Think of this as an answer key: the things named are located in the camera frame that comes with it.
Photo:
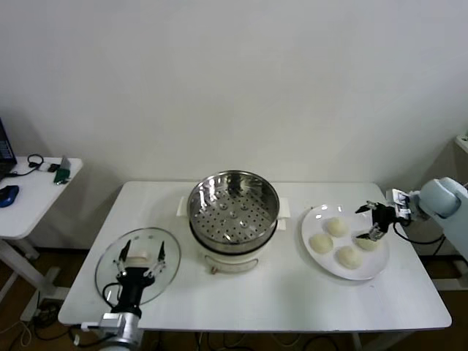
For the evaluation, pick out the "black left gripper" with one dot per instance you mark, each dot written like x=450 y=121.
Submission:
x=131 y=292

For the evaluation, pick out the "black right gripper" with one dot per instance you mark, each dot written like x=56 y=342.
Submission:
x=384 y=215

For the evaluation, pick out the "white steamed baozi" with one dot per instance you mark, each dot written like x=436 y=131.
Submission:
x=349 y=257
x=321 y=244
x=337 y=226
x=367 y=245

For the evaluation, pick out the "round glass lid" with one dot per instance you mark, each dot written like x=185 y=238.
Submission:
x=168 y=256

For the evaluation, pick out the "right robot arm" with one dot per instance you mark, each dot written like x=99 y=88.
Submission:
x=442 y=197

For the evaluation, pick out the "steel steamer basket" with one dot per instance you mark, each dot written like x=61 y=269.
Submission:
x=204 y=190

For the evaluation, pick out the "white round plate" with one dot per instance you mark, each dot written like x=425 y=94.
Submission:
x=318 y=219

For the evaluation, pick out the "white electric cooker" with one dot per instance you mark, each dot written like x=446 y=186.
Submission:
x=234 y=261

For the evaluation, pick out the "floor power strip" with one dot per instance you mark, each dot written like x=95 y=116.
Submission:
x=47 y=311

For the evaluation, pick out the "white stand foot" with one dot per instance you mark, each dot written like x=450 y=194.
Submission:
x=453 y=285

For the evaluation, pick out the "green and grey gadget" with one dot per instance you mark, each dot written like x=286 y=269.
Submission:
x=63 y=174

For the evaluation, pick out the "white table leg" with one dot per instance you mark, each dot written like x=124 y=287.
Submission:
x=357 y=342

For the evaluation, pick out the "white side table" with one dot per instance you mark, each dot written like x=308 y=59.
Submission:
x=33 y=204

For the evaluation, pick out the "white cabinet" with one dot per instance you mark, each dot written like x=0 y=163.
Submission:
x=463 y=140

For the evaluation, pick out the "small black device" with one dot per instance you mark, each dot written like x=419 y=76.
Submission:
x=54 y=168

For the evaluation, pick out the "blue computer mouse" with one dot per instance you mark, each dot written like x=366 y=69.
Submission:
x=9 y=195

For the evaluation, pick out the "black laptop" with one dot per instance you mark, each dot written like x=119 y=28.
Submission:
x=4 y=153

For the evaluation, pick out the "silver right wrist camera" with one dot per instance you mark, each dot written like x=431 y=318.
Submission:
x=399 y=203

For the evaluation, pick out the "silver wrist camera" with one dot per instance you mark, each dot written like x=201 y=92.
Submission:
x=117 y=323
x=399 y=203

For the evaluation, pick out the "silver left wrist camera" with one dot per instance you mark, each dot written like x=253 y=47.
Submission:
x=117 y=323

